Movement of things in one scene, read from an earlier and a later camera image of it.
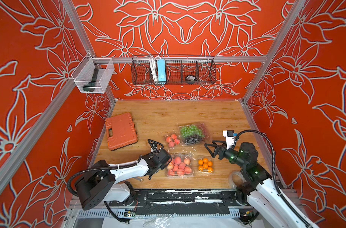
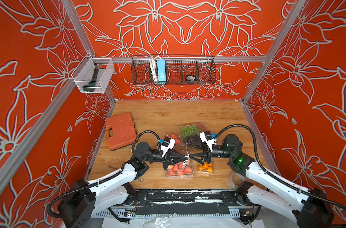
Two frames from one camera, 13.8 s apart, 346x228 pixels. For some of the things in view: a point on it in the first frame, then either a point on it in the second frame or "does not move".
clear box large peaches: [182, 166] does not move
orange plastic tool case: [120, 131] does not move
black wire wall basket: [172, 70] does not move
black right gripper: [220, 149] -> [208, 154]
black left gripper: [162, 167] -> [168, 161]
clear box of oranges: [205, 164] does not move
